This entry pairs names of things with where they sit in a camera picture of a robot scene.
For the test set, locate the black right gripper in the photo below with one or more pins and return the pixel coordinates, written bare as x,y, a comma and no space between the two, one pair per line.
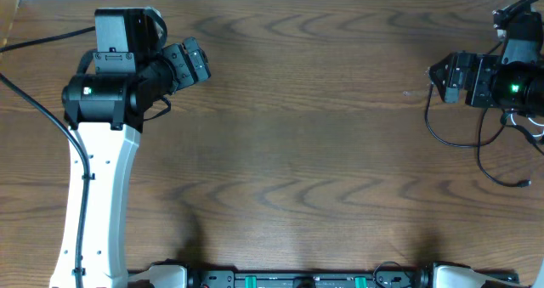
484,66

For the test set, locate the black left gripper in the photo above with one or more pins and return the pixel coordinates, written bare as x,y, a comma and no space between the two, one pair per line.
189,70

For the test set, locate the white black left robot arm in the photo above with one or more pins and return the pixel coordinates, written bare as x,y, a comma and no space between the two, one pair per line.
105,107

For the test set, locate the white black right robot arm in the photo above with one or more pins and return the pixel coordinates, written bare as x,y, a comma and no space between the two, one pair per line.
519,86

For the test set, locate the black mounting rail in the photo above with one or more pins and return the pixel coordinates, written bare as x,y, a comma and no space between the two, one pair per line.
386,274

